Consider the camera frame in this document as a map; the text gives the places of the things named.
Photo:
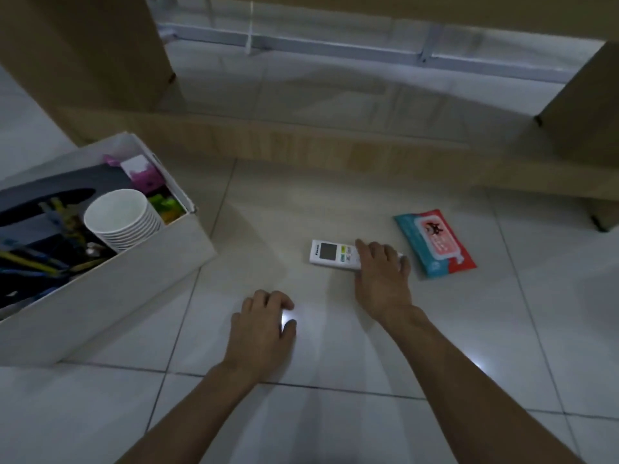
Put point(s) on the person's left hand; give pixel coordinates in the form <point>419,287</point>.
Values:
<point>256,338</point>

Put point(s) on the person's right hand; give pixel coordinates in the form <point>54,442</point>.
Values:
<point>384,285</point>

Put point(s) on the person's left thumb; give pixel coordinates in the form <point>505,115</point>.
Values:
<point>289,329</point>

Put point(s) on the person's right thumb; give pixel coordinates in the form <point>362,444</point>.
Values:
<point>362,251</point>

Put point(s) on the white remote control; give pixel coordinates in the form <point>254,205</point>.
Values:
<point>331,252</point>

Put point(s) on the person's left forearm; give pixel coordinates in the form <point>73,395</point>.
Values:
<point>193,420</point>

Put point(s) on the person's right forearm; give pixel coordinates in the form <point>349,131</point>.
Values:
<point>474,391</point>

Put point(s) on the red teal wet wipes packet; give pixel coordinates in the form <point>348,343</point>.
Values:
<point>435,244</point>

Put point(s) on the white cardboard box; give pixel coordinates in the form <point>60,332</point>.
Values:
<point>145,280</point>

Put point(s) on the green plastic item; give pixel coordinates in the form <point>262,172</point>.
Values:
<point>167,207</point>

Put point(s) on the stack of white paper cups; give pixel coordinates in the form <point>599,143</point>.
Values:
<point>123,219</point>

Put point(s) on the pink white packet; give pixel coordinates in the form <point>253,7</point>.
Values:
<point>145,177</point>

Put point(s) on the yellow blue clothespins bundle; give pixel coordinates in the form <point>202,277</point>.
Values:
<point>63,219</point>

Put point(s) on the yellow blue pens bundle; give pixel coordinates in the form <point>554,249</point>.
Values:
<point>29,265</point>

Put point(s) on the dark grey tissue box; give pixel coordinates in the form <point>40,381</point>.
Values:
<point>53,186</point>

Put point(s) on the wooden table frame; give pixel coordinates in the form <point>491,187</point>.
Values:
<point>290,144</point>

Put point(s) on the white metal frame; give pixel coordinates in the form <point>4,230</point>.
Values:
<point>338,47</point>

